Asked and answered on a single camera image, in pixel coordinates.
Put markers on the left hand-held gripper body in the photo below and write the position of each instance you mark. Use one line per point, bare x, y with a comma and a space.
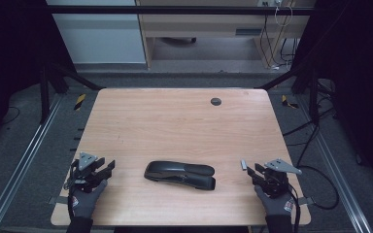
85, 160

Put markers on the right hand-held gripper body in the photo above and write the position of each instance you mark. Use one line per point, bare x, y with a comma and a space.
277, 183

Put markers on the silver staple strip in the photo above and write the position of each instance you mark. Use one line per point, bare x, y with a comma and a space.
244, 165

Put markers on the black stapler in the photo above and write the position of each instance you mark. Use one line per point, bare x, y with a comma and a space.
175, 173

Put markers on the person's right hand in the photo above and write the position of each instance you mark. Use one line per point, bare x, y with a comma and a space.
278, 205

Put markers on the person's left hand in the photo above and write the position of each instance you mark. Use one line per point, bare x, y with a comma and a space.
84, 204

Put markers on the grey round table grommet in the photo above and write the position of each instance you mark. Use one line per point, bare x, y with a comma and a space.
216, 101

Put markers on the dark curtain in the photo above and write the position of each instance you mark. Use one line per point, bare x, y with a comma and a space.
362, 81
9, 64

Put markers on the white cabinet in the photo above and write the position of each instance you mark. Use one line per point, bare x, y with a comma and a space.
100, 39

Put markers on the aluminium floor rail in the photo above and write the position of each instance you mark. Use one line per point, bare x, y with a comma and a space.
336, 181
19, 168

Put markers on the black metal frame stand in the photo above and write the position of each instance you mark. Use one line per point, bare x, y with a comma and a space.
44, 97
313, 97

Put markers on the black horizontal frame bar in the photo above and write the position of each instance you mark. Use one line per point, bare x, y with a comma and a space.
175, 9

